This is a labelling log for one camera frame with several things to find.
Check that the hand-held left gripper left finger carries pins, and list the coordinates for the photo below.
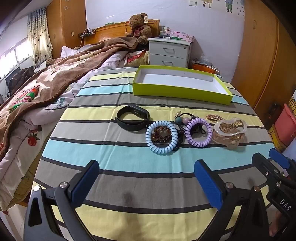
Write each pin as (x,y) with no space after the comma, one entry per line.
(85,183)

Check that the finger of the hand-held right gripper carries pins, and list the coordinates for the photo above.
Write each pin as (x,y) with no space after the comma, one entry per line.
(279,158)
(261,162)

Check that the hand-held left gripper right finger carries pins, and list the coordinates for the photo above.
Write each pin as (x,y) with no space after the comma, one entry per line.
(208,183)

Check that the clear hair claw clip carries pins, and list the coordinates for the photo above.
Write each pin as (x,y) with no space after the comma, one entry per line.
(229,139)

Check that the gold leaf hair clip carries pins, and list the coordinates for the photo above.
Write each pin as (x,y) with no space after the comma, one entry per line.
(214,117)

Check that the black fitness band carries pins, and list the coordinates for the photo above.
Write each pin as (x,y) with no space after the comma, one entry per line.
(122,124)

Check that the lime green cardboard box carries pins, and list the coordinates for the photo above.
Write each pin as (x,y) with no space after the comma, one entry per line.
(180,92)

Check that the person's right hand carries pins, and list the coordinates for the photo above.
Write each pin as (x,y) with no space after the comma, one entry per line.
(275,223)

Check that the yellow cardboard box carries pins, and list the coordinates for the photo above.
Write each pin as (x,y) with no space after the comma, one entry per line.
(276,139)

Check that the pink plastic stool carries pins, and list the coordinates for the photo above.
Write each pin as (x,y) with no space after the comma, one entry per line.
(286,125)

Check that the striped table cloth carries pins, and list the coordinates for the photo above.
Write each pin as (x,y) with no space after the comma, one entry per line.
(111,148)

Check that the white floral quilt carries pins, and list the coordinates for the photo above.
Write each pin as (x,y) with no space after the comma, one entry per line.
(20,143)

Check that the large wooden wardrobe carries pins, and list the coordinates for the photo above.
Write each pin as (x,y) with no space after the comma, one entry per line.
(259,58)

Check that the orange box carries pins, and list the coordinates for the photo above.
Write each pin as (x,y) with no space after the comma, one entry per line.
(201,67)

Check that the clear plastic bags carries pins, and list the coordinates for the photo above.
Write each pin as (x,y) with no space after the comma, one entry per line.
(203,60)

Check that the brown patterned blanket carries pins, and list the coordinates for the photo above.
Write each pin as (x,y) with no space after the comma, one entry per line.
(69,67)

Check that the dark chair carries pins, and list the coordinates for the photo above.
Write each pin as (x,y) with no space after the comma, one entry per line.
(20,77)

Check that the white pillow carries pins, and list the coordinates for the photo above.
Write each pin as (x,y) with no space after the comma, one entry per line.
(68,52)

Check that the yellow pillow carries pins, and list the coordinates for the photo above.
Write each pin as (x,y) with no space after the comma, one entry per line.
(138,60)

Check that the white nightstand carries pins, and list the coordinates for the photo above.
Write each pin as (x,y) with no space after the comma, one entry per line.
(168,52)

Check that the window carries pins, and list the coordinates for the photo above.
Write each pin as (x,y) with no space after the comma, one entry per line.
(13,55)

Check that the pink floral box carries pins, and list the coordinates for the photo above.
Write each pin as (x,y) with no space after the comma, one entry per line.
(185,36)

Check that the power strip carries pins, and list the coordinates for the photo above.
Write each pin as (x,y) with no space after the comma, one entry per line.
(86,33)

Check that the dotted curtain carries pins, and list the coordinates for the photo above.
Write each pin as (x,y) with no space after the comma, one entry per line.
(39,39)

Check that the wooden headboard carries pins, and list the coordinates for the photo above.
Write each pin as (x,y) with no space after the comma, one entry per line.
(108,31)

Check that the narrow wooden wardrobe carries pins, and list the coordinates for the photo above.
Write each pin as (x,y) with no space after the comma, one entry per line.
(69,23)

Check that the brown teddy bear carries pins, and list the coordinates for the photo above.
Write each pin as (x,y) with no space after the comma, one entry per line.
(138,25)

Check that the cartoon wall sticker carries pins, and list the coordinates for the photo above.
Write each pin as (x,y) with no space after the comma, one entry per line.
(229,5)

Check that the white light switch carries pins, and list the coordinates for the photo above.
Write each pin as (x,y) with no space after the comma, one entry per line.
(192,2)

